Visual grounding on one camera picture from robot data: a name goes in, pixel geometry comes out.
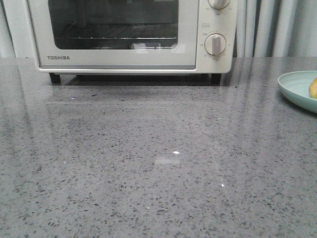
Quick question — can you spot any light green plate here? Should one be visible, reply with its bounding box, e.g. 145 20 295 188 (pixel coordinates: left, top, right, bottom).
278 70 317 113

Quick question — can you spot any black oven front-right foot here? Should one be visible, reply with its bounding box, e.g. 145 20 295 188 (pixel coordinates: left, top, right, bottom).
211 73 222 85

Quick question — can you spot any lower oven control knob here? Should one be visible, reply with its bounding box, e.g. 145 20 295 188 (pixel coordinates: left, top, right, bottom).
205 34 226 56

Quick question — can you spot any upper oven control knob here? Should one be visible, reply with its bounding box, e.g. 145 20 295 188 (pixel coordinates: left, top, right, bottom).
208 0 230 10

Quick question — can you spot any white Toshiba toaster oven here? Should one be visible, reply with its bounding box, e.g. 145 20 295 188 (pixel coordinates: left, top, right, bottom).
24 0 238 74

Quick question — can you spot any glass oven door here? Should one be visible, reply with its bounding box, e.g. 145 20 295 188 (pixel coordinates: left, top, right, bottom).
25 0 199 69

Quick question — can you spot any grey pleated curtain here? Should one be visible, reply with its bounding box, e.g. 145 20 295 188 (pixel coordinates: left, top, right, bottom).
0 0 317 58

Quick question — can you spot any golden bread roll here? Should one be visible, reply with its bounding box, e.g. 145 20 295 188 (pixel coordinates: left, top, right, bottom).
309 78 317 99

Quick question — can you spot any oven control knob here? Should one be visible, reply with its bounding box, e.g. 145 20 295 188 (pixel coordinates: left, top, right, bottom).
205 34 226 56
208 0 230 10

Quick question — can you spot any black oven front-left foot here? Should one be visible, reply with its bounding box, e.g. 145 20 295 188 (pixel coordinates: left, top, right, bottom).
49 73 61 84

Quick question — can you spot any metal oven wire rack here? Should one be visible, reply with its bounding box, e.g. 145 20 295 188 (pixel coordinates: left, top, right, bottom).
54 23 178 50

